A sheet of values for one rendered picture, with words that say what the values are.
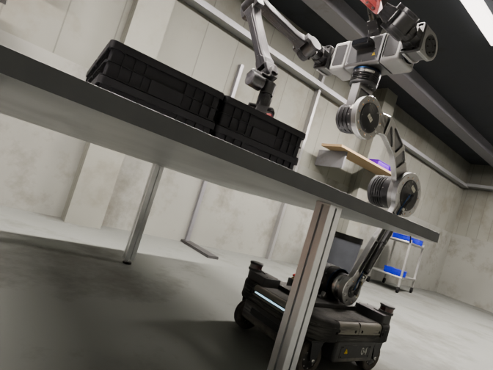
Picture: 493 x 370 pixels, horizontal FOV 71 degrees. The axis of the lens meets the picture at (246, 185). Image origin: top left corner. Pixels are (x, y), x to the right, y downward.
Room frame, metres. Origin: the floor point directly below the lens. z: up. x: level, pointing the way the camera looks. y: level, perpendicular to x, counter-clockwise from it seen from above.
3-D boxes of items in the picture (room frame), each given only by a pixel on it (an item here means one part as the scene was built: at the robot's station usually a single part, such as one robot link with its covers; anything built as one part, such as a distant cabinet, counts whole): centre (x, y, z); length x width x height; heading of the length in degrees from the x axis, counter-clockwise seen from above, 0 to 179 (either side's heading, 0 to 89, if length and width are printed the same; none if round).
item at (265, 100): (1.37, 0.03, 0.99); 0.10 x 0.07 x 0.07; 77
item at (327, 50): (1.79, -0.16, 1.45); 0.09 x 0.08 x 0.12; 36
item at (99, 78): (1.23, 0.41, 0.76); 0.40 x 0.30 x 0.12; 121
